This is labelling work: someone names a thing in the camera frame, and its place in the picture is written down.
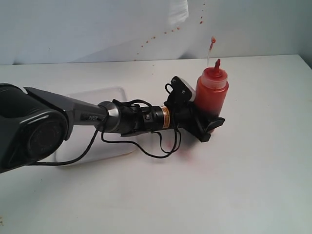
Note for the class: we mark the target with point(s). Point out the white rectangular plastic tray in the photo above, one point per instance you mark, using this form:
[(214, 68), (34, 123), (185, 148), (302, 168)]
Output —
[(81, 135)]

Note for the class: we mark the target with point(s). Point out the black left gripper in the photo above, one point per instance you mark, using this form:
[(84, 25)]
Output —
[(195, 122)]

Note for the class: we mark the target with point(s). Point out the white paper sheet on wall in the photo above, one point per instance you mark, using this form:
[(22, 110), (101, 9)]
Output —
[(178, 12)]

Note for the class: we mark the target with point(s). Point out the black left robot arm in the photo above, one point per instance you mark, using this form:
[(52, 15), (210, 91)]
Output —
[(34, 123)]

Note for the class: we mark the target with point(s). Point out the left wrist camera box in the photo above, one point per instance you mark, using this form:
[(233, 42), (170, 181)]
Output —
[(180, 93)]

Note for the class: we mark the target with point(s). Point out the red ketchup squeeze bottle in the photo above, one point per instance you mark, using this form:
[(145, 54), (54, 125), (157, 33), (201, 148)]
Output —
[(211, 89)]

